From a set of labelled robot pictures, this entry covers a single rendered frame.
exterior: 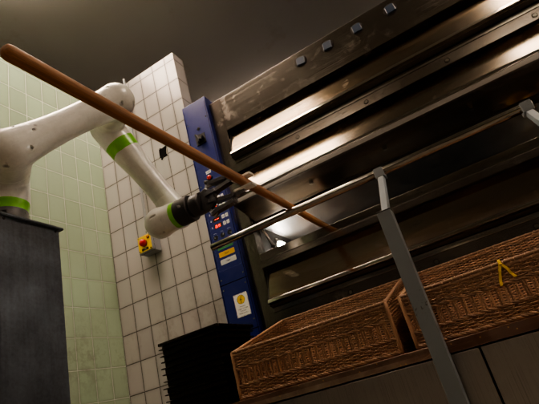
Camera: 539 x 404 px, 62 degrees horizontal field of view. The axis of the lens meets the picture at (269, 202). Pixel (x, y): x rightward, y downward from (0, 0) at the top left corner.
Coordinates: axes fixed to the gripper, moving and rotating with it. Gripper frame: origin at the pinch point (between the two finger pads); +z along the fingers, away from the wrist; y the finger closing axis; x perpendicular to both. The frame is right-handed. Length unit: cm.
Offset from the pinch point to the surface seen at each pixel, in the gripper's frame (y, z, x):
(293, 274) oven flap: 16, -19, -67
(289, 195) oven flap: -18, -8, -63
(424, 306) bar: 52, 38, -6
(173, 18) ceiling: -219, -76, -111
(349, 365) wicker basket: 60, 10, -17
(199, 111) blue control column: -88, -45, -64
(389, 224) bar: 28.7, 37.1, -5.8
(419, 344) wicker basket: 60, 31, -17
